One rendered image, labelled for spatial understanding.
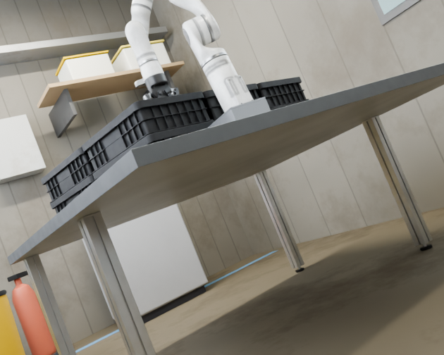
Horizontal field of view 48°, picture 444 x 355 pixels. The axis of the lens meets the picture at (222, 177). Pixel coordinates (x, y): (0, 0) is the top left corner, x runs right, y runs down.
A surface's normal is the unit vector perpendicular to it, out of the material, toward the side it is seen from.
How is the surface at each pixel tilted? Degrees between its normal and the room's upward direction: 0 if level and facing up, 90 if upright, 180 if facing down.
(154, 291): 90
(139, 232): 90
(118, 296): 90
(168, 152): 90
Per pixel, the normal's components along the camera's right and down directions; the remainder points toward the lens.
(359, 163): -0.77, 0.28
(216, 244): 0.51, -0.27
